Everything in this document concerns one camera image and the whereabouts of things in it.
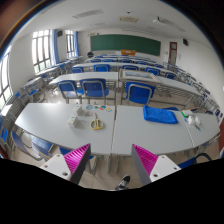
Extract yellow-handled scissors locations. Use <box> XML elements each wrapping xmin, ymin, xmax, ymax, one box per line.
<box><xmin>89</xmin><ymin>112</ymin><xmax>105</xmax><ymax>131</ymax></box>

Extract ceiling light panels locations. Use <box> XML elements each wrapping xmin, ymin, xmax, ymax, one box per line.
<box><xmin>71</xmin><ymin>8</ymin><xmax>188</xmax><ymax>33</ymax></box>

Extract framed picture board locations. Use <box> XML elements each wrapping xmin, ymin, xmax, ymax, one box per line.
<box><xmin>119</xmin><ymin>69</ymin><xmax>162</xmax><ymax>84</ymax></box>

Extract rows of blue chairs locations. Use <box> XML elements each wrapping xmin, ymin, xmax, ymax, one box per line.
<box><xmin>58</xmin><ymin>53</ymin><xmax>178</xmax><ymax>81</ymax></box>

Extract blue curtain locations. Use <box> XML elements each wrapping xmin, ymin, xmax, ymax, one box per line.
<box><xmin>51</xmin><ymin>29</ymin><xmax>60</xmax><ymax>64</ymax></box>
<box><xmin>73</xmin><ymin>31</ymin><xmax>80</xmax><ymax>58</ymax></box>

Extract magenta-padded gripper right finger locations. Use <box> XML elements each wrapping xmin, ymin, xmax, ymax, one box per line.
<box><xmin>130</xmin><ymin>143</ymin><xmax>182</xmax><ymax>187</ymax></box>

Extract orange teacher lectern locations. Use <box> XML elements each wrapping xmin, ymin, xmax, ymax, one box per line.
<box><xmin>120</xmin><ymin>49</ymin><xmax>137</xmax><ymax>56</ymax></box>

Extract blue chair with metal frame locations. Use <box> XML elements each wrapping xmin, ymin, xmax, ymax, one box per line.
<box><xmin>56</xmin><ymin>79</ymin><xmax>84</xmax><ymax>104</ymax></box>
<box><xmin>30</xmin><ymin>135</ymin><xmax>55</xmax><ymax>160</ymax></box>
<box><xmin>124</xmin><ymin>81</ymin><xmax>157</xmax><ymax>106</ymax></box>
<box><xmin>79</xmin><ymin>78</ymin><xmax>110</xmax><ymax>105</ymax></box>
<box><xmin>177</xmin><ymin>151</ymin><xmax>213</xmax><ymax>170</ymax></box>

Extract small white carton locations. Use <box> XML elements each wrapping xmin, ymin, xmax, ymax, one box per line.
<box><xmin>185</xmin><ymin>115</ymin><xmax>195</xmax><ymax>126</ymax></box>
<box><xmin>193</xmin><ymin>116</ymin><xmax>202</xmax><ymax>128</ymax></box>

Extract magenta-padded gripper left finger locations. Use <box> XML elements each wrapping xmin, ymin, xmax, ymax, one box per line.
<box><xmin>39</xmin><ymin>143</ymin><xmax>92</xmax><ymax>185</ymax></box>

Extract small white box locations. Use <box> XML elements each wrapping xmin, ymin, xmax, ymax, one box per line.
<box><xmin>67</xmin><ymin>115</ymin><xmax>81</xmax><ymax>129</ymax></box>
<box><xmin>73</xmin><ymin>104</ymin><xmax>88</xmax><ymax>117</ymax></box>

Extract red-brown door with window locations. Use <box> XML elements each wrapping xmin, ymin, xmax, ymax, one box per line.
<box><xmin>168</xmin><ymin>41</ymin><xmax>178</xmax><ymax>65</ymax></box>

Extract tall white-framed window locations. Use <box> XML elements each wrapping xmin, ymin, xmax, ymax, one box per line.
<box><xmin>32</xmin><ymin>29</ymin><xmax>53</xmax><ymax>74</ymax></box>
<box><xmin>65</xmin><ymin>30</ymin><xmax>76</xmax><ymax>59</ymax></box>
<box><xmin>0</xmin><ymin>49</ymin><xmax>13</xmax><ymax>109</ymax></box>

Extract green chalkboard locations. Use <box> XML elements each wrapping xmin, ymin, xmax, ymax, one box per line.
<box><xmin>90</xmin><ymin>34</ymin><xmax>162</xmax><ymax>57</ymax></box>

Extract blue towel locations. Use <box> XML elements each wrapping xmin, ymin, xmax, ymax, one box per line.
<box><xmin>142</xmin><ymin>105</ymin><xmax>179</xmax><ymax>125</ymax></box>

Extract green and white pack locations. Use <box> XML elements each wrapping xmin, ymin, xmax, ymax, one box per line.
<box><xmin>181</xmin><ymin>109</ymin><xmax>194</xmax><ymax>118</ymax></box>

